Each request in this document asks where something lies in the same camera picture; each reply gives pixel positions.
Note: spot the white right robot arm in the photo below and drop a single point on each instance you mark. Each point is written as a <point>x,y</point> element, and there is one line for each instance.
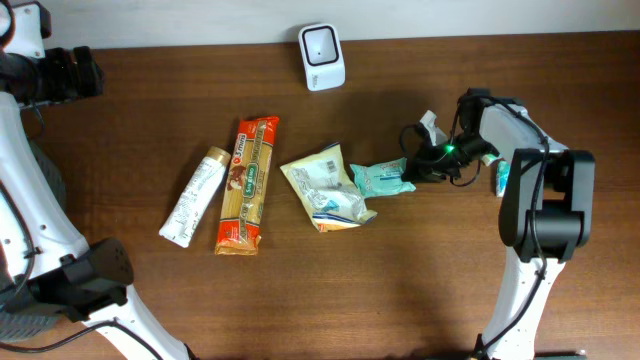
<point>545,213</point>

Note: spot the teal wet wipes pack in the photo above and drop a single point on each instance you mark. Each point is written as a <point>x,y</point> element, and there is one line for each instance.
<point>383,179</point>

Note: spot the white tube with gold cap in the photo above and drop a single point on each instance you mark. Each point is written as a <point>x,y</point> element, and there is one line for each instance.
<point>182,222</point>

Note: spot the small green-white packet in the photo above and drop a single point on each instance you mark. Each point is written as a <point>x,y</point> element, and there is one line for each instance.
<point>501,178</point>

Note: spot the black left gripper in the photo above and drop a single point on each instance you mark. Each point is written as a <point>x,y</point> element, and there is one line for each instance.
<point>74,86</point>

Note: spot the orange spaghetti packet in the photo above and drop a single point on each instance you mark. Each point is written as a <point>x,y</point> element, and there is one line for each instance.
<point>239,231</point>

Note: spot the white barcode scanner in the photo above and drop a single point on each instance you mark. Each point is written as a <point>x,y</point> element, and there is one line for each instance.
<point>322,57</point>

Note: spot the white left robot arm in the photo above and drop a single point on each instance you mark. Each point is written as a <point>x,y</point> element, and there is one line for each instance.
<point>54,271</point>

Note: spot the grey plastic basket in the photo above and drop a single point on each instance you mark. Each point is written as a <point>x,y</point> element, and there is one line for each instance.
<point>17,262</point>

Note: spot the cream chips bag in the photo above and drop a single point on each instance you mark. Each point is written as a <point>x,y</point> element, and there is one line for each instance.
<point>328,195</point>

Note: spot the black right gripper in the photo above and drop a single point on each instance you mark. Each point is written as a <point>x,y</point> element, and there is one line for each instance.
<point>423,162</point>

